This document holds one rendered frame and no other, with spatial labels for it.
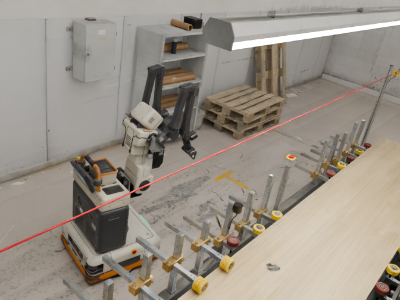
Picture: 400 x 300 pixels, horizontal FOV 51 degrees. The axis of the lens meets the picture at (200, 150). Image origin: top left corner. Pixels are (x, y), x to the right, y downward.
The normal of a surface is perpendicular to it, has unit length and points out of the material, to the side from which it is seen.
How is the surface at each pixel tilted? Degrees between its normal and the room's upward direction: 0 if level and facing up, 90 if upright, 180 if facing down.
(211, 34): 90
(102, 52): 90
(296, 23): 61
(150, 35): 90
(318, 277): 0
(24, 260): 0
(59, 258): 0
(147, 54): 90
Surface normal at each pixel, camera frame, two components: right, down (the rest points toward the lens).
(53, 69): 0.76, 0.39
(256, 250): 0.15, -0.88
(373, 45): -0.62, 0.26
